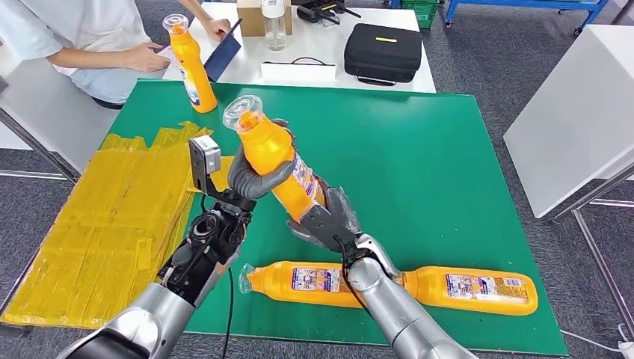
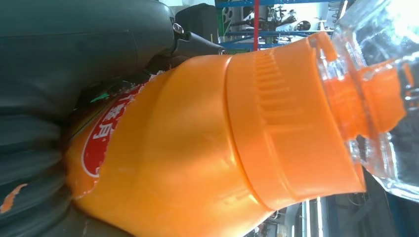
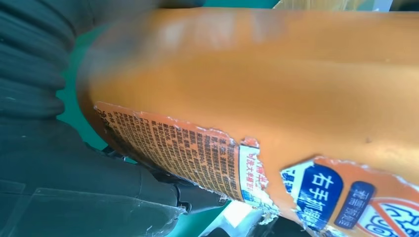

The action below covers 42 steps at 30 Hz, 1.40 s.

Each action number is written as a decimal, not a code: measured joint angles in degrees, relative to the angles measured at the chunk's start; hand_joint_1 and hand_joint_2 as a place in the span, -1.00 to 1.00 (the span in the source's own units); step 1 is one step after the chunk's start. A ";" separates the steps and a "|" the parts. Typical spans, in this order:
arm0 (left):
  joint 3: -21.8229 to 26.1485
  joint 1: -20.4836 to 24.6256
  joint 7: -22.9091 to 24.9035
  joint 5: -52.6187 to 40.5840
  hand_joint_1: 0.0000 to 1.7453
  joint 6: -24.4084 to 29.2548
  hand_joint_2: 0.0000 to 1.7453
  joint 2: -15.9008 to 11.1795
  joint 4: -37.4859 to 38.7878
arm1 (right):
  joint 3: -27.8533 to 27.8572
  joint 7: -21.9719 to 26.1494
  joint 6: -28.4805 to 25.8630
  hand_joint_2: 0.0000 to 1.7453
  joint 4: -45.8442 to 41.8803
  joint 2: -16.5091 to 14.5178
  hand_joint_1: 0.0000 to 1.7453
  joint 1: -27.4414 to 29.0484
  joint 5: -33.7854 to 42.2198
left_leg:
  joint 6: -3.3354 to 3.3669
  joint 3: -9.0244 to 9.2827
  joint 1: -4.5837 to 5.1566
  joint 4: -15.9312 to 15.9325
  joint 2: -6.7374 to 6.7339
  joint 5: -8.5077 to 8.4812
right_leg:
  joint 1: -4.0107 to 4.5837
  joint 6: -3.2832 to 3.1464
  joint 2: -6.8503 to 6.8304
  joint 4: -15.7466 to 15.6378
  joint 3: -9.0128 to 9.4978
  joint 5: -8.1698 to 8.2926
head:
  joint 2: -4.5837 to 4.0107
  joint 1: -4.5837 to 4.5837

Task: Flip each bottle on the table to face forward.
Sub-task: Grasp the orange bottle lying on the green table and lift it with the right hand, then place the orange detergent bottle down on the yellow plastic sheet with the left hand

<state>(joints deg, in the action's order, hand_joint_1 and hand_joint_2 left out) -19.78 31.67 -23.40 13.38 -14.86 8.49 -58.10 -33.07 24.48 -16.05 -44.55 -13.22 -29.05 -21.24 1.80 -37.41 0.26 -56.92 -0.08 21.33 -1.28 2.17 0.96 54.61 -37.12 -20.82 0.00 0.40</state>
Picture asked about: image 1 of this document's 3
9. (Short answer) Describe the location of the thin black cable loop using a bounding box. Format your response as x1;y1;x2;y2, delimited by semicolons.
262;57;328;67

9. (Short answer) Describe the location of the blue wheeled rack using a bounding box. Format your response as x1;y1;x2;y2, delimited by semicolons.
443;0;610;37

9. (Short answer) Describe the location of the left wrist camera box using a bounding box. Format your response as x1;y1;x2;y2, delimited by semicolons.
188;135;222;194

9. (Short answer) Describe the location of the green table board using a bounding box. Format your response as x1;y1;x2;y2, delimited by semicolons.
106;79;569;357

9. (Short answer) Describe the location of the black remote controller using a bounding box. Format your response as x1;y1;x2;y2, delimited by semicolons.
296;0;363;25

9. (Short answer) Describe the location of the orange detergent bottle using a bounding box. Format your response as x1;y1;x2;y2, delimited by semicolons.
396;266;539;317
162;13;218;114
238;261;365;309
222;95;328;224

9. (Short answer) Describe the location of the white power cable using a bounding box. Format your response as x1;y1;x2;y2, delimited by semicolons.
559;324;634;355

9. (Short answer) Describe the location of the brown cardboard box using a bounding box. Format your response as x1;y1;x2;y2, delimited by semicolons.
236;0;293;38

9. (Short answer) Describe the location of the flat white box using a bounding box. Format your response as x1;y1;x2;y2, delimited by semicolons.
259;61;338;86

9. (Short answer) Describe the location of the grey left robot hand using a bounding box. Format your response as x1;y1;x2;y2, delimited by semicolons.
227;117;299;202

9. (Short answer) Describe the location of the green plastic crate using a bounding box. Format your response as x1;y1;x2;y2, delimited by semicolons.
400;0;441;30

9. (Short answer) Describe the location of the dark blue tablet case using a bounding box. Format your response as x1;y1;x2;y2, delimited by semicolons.
203;19;244;83

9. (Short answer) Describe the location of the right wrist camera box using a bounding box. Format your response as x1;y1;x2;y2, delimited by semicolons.
298;203;354;251

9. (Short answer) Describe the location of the yellow taped plastic sheet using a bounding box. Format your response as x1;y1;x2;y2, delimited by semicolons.
0;121;234;331

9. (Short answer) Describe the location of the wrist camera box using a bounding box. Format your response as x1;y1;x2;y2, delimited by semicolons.
298;203;354;251
188;135;222;194

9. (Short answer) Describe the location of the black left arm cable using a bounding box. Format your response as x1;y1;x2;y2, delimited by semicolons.
220;267;235;359

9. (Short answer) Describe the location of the clear bottle with white lid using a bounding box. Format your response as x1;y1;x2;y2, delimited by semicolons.
261;0;287;52

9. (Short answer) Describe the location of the person's left hand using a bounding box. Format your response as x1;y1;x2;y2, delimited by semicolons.
203;17;233;43

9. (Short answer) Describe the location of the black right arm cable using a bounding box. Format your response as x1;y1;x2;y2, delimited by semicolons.
334;236;372;318

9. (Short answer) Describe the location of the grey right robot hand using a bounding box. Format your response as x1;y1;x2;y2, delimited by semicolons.
286;180;362;251

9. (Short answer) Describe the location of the white table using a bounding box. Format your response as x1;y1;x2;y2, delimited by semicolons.
0;54;120;172
502;25;634;219
163;2;437;94

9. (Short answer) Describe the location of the metal table frame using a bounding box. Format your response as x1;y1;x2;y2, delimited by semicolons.
552;161;634;328

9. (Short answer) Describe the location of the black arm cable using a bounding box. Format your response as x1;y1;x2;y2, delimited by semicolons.
334;236;372;318
220;267;235;359

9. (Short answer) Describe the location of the person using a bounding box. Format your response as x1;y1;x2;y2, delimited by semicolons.
0;0;233;110

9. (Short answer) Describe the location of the person's right hand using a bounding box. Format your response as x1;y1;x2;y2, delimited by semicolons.
123;42;171;74

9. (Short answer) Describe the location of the metal table leg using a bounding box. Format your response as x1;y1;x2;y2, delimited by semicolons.
0;76;80;184

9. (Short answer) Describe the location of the black carry case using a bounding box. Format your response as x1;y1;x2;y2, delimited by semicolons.
343;23;423;86

